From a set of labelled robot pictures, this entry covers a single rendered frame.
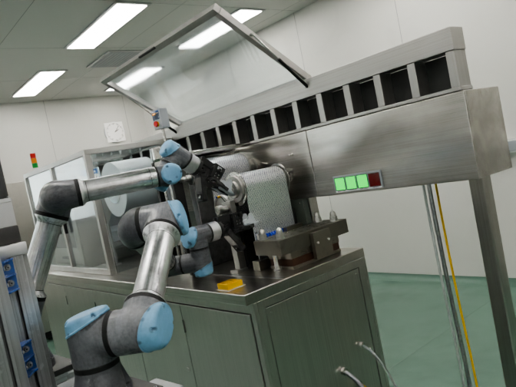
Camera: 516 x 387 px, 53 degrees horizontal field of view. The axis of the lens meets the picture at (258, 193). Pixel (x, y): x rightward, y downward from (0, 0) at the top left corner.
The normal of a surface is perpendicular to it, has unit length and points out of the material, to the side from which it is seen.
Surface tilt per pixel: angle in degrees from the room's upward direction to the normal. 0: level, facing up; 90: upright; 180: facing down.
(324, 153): 90
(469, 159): 90
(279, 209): 90
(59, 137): 90
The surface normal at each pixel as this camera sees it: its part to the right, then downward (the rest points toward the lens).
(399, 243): -0.75, 0.18
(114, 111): 0.63, -0.08
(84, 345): -0.13, 0.08
